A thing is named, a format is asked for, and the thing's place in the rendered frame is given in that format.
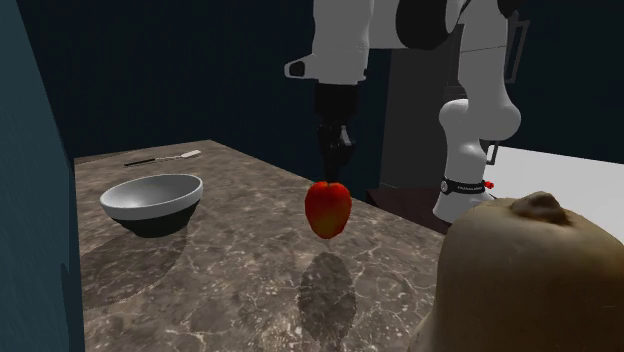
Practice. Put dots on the brown round fruit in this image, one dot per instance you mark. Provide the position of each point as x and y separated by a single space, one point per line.
526 282

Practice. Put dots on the red apple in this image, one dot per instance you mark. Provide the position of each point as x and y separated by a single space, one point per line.
327 209

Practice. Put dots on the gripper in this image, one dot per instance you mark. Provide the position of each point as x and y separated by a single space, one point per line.
336 105

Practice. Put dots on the white and black bowl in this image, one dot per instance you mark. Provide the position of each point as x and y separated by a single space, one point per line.
146 197

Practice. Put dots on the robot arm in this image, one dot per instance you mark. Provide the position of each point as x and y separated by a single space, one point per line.
482 73

